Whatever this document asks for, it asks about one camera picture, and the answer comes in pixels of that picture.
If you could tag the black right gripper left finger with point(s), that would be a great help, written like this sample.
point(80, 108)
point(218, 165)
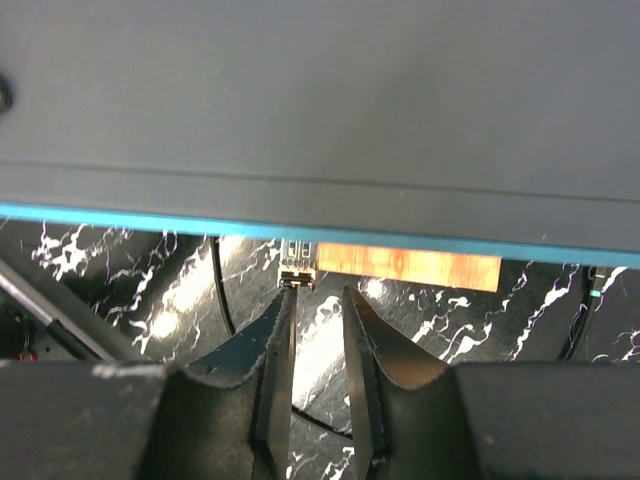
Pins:
point(225, 416)

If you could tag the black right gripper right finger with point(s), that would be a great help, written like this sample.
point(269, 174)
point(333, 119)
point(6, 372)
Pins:
point(416, 417)

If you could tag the grey network switch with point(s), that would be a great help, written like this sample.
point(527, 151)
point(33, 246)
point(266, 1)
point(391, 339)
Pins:
point(506, 128)

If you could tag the black marble mat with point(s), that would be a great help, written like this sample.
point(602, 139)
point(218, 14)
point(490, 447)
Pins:
point(160, 289)

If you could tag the wooden board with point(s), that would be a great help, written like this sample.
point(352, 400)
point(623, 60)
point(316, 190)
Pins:
point(465, 271)

